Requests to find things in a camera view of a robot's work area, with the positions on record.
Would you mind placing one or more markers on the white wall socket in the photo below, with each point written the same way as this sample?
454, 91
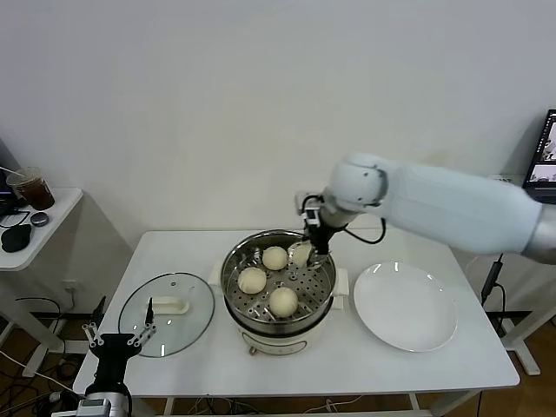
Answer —
70, 286

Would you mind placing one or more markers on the grey round puck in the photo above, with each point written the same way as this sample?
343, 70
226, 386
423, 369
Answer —
40, 219

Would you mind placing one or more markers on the plastic cup iced coffee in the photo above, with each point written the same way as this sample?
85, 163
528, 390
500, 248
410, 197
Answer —
37, 195

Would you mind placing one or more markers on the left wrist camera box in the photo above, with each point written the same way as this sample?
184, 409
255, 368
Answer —
93, 407

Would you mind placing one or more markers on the laptop with lit screen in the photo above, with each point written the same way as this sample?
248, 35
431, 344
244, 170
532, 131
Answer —
545, 147

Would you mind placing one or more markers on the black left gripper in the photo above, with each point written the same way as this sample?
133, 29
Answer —
112, 347

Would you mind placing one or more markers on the stainless steel steamer basket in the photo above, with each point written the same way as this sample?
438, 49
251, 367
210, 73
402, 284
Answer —
313, 291

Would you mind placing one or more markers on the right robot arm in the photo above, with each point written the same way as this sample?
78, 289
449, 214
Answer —
434, 204

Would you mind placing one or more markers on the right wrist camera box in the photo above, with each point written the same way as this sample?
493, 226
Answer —
311, 216

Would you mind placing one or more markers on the cream electric cooking pot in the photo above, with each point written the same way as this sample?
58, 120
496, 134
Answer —
278, 343

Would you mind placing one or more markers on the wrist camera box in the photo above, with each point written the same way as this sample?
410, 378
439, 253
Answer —
93, 407
311, 216

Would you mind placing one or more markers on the white round plate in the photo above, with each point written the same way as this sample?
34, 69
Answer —
404, 304

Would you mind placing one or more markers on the white steamed baozi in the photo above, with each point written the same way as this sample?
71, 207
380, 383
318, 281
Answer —
252, 280
299, 255
283, 302
274, 258

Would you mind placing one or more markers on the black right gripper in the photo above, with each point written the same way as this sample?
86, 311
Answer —
322, 239

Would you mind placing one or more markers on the black computer mouse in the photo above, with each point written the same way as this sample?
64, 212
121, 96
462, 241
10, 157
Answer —
16, 238

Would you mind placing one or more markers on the white side table rounded corner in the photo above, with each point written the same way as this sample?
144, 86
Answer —
61, 217

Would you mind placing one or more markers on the white drinking straw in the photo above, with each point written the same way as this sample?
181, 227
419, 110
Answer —
11, 172

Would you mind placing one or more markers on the white side table with label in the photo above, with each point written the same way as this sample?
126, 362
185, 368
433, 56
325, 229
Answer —
523, 356

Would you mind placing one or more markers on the white floor plug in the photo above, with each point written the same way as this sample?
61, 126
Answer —
55, 396

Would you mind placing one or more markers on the dark laptop purple glow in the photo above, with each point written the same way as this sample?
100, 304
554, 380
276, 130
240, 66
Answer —
5, 197

